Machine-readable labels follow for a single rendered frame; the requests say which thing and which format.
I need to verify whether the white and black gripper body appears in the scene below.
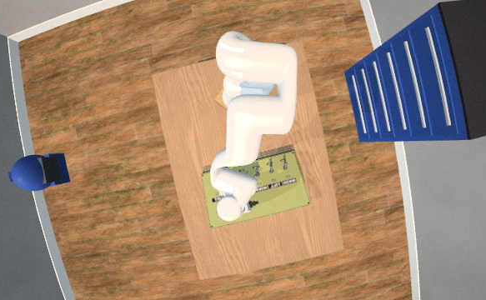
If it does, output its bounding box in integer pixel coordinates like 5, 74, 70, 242
244, 201, 251, 213

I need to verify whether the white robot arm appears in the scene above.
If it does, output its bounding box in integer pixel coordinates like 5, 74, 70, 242
210, 31, 298, 221

